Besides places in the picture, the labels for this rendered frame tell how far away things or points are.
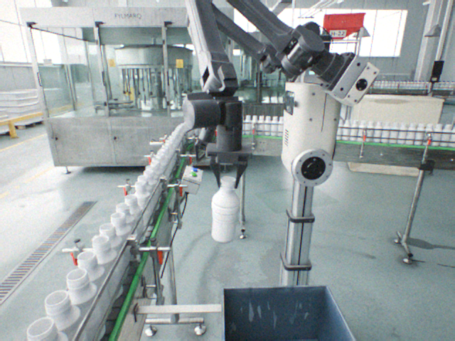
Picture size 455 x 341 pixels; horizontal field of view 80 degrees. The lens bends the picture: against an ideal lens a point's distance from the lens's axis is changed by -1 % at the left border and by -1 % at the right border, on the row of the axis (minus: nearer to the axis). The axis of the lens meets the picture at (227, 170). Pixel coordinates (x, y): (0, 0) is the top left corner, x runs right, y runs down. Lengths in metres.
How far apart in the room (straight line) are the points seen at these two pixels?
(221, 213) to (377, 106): 4.29
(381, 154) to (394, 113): 2.36
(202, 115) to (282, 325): 0.70
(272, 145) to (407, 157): 1.08
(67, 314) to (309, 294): 0.63
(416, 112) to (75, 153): 5.15
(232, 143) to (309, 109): 0.50
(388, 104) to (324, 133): 3.78
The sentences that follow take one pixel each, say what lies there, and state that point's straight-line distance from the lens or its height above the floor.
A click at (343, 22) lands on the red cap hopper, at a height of 2.61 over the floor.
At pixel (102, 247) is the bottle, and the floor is 1.15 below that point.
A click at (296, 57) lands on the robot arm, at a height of 1.58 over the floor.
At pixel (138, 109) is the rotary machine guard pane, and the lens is 4.37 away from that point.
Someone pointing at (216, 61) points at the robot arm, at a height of 1.56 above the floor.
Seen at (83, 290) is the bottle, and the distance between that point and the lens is 0.65.
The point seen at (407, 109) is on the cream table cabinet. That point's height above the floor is 1.03.
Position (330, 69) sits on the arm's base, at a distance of 0.90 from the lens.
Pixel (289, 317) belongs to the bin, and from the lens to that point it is 0.97.
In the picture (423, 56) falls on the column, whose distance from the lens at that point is 11.40.
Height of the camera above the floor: 1.54
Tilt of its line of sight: 20 degrees down
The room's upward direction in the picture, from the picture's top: straight up
